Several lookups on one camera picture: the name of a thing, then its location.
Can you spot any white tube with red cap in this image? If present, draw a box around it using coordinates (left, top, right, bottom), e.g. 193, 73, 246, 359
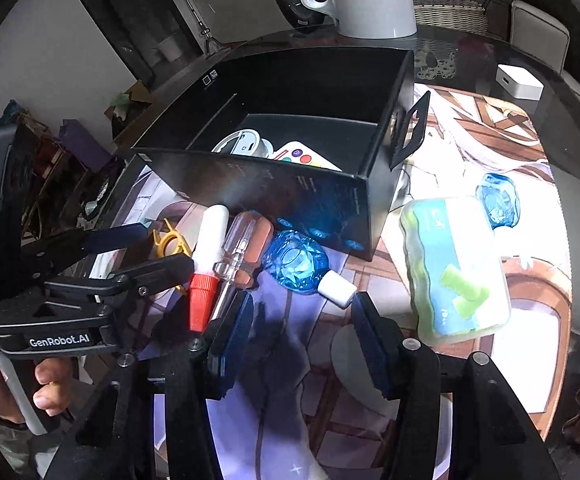
188, 205, 230, 333

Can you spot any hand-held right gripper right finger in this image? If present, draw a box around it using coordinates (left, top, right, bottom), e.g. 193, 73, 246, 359
350, 292, 571, 480

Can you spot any small white charger box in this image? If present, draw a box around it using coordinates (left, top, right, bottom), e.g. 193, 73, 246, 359
495, 63, 545, 101

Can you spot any person's left hand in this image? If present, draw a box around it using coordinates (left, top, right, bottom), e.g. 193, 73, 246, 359
0, 352, 79, 426

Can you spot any brown cardboard box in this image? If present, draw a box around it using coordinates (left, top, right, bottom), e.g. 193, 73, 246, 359
105, 77, 157, 142

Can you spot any clear handle screwdriver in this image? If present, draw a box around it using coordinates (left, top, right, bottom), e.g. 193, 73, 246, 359
212, 211, 276, 322

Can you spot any clear earplug box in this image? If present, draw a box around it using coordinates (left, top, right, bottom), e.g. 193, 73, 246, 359
399, 196, 513, 345

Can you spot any mop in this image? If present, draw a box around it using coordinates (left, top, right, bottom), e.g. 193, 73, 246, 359
182, 0, 227, 54

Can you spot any beige sofa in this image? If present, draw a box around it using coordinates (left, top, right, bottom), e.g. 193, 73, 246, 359
509, 0, 580, 171

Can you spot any wicker basket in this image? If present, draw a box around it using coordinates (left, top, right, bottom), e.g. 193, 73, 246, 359
412, 0, 491, 37

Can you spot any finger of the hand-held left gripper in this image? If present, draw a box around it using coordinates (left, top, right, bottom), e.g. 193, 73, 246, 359
44, 254, 197, 312
19, 224, 152, 277

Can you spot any printed table mat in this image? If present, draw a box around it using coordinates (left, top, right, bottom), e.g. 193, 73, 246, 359
115, 85, 571, 480

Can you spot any black cardboard box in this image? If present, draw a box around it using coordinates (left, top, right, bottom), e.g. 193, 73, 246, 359
132, 45, 432, 262

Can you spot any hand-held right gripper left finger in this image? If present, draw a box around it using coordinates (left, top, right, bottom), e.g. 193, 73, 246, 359
30, 292, 257, 480

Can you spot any blue bottle with white cap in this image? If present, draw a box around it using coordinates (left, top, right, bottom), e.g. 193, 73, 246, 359
475, 172, 521, 231
261, 230, 358, 309

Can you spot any round silver container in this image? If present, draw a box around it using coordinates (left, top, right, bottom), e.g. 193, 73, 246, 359
211, 129, 272, 159

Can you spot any white bucket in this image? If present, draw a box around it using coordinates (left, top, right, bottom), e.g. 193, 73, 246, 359
156, 35, 184, 62

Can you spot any white remote with coloured buttons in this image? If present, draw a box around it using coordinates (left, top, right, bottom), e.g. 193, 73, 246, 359
272, 140, 344, 173

